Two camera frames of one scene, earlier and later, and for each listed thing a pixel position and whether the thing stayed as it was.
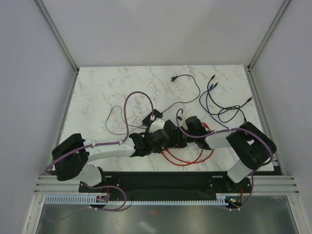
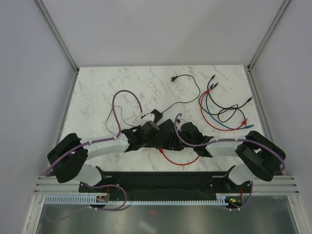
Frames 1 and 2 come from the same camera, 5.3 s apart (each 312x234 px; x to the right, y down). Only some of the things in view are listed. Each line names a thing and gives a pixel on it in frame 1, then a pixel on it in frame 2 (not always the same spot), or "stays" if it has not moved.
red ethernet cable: x=206 y=126 to x=205 y=92
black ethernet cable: x=212 y=77 to x=226 y=96
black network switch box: x=176 y=136 stays
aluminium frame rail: x=261 y=185 stays
